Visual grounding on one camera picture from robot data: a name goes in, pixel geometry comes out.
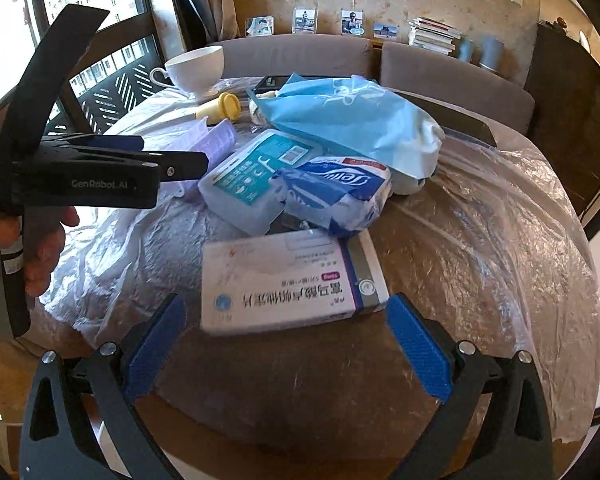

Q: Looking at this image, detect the grey-brown chair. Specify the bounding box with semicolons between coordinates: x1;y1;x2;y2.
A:
205;37;381;81
380;41;536;133

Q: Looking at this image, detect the white teacup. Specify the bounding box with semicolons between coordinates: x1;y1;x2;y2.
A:
149;46;226;95

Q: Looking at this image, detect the teal wet wipes pack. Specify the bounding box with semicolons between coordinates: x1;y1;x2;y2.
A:
198;129;326;236

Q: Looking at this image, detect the clear plastic table cover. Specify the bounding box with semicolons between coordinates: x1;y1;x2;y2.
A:
40;75;600;443

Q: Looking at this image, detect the stack of books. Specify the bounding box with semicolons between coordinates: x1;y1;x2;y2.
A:
407;16;463;56

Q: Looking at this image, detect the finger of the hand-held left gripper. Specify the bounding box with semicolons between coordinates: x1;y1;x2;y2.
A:
70;145;210;183
41;132;146;153

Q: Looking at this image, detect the blue tissue packet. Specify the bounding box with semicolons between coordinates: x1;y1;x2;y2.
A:
272;156;393;238

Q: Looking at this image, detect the crumpled paper ball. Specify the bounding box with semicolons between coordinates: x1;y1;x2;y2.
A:
249;97;272;125

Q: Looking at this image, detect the beige curtain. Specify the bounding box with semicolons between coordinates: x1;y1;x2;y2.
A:
165;0;231;43

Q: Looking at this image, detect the blue plastic bag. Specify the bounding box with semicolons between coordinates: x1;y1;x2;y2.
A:
247;72;446;196

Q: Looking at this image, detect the large grey cup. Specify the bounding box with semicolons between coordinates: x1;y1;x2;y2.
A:
480;35;506;70

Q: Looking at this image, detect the person's left hand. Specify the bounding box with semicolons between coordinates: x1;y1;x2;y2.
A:
0;206;81;299

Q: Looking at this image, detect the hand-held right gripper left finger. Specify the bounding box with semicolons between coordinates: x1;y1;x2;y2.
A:
19;292;187;480

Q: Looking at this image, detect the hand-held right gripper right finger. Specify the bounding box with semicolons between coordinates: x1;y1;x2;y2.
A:
386;292;556;480

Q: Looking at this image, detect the yellow plastic cup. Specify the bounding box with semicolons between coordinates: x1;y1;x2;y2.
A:
195;92;241;123

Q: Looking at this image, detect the dark wooden cabinet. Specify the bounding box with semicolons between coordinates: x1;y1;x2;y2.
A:
525;22;600;216

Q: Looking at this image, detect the white medicine box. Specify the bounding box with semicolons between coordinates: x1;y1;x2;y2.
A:
200;229;391;337

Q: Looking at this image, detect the black lattice window panel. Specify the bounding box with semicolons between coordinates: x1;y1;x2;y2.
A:
45;60;167;133

